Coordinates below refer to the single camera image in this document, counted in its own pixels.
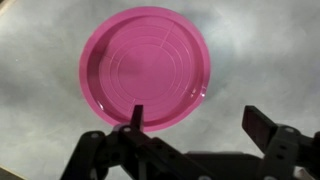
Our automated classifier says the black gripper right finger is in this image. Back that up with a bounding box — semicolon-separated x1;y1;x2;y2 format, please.
241;105;320;180

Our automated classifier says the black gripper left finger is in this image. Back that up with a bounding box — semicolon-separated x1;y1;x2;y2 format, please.
59;104;214;180

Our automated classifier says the pink round plastic lid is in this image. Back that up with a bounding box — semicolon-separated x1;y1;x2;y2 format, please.
78;5;212;133

